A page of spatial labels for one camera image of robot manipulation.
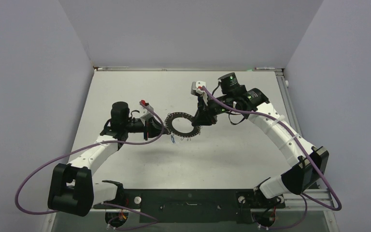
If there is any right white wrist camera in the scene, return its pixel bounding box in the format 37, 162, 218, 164
191, 81, 206, 96

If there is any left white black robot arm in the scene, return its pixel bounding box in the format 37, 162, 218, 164
47, 101, 170, 217

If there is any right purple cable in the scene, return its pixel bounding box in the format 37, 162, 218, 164
201, 86, 342, 231

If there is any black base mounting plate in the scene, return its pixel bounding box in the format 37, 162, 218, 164
94, 189, 285, 224

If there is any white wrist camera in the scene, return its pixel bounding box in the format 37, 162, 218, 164
140, 100, 154, 123
191, 81, 206, 96

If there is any purple cable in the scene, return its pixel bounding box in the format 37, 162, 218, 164
14, 105, 166, 231
201, 86, 342, 231

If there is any back aluminium rail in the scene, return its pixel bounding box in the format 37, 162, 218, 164
93, 66, 279, 72

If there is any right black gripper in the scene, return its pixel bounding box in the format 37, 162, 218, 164
192, 93, 233, 125

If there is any front aluminium frame rail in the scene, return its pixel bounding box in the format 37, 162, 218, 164
48, 188, 336, 213

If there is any right aluminium side rail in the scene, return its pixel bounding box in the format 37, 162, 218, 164
275, 69, 302, 135

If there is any blue tagged key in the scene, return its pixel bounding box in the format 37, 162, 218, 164
171, 134, 176, 144

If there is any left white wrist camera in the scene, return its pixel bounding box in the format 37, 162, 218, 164
140, 100, 154, 123

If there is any red white marker pen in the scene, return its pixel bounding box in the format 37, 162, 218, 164
255, 67, 276, 71

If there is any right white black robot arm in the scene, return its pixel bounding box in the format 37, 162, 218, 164
191, 72, 329, 207

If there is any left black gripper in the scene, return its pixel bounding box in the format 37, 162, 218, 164
123, 116, 168, 141

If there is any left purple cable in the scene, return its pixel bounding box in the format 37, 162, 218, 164
14, 105, 166, 231

